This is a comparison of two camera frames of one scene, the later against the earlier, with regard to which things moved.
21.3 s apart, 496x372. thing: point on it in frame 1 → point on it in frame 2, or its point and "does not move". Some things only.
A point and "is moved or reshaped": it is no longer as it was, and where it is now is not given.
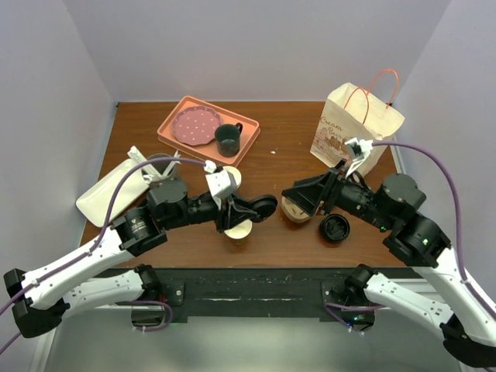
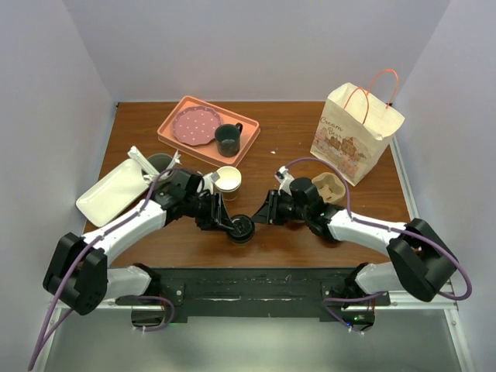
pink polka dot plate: [195, 125] does not move
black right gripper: [305, 192] → [267, 213]
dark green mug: [228, 139] does not move
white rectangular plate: [95, 204] does not move
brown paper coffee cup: [238, 232] → [241, 244]
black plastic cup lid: [264, 205] is moved or reshaped
